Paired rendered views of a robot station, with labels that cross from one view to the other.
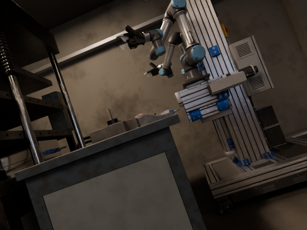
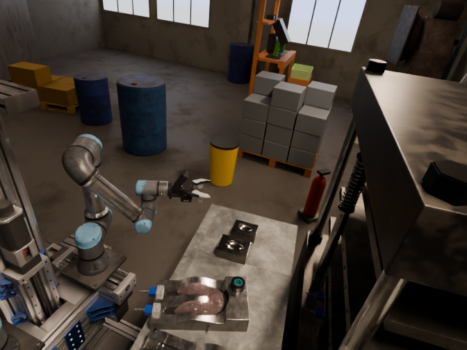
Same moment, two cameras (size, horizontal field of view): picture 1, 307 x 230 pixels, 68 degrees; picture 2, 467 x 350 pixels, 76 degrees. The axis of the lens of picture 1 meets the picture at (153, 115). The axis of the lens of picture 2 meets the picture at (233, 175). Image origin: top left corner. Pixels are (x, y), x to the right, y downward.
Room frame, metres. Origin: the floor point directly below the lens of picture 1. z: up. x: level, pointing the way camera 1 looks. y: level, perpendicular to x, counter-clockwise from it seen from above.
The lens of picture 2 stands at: (2.74, 0.39, 2.31)
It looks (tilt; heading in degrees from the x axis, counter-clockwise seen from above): 33 degrees down; 191
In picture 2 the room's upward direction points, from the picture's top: 7 degrees clockwise
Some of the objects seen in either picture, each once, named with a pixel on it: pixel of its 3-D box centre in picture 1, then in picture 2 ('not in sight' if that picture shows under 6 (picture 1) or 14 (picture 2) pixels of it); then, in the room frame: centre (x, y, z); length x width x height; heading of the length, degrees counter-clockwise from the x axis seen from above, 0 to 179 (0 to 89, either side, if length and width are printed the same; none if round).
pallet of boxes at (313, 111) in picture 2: not in sight; (285, 122); (-1.65, 0.28, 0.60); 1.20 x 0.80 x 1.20; 82
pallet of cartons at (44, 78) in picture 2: not in sight; (53, 85); (-1.91, -4.11, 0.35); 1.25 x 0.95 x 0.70; 84
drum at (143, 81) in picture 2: not in sight; (143, 114); (-1.04, -1.78, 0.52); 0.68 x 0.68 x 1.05
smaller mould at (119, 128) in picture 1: (110, 133); (244, 230); (1.15, 0.23, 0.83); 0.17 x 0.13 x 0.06; 89
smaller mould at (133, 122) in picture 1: (122, 129); (233, 248); (1.35, 0.20, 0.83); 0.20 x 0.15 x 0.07; 89
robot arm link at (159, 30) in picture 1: (155, 35); (147, 188); (1.68, -0.21, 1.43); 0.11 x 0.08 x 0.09; 108
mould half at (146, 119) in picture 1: (139, 123); (200, 301); (1.80, 0.13, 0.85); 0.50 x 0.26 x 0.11; 106
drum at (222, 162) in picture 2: not in sight; (222, 161); (-0.60, -0.39, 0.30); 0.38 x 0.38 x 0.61
